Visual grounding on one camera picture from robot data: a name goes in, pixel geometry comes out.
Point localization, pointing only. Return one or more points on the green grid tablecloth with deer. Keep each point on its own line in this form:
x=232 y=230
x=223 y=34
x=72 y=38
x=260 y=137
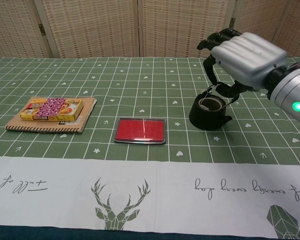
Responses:
x=150 y=175

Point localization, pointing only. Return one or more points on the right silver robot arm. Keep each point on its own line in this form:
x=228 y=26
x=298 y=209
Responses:
x=292 y=92

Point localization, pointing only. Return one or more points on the brown spiral notebook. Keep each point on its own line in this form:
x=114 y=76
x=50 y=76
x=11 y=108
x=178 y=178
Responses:
x=86 y=110

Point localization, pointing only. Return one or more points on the yellow snack box pink band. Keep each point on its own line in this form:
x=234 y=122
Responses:
x=50 y=109

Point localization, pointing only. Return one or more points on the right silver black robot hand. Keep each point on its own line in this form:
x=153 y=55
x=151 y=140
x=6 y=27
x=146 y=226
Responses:
x=250 y=57

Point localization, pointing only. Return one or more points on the black cast iron teapot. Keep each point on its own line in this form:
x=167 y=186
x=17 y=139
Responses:
x=205 y=120

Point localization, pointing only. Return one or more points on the red ink pad tray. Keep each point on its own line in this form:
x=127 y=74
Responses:
x=140 y=130

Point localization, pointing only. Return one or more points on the woven bamboo folding screen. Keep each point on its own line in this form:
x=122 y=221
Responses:
x=115 y=27

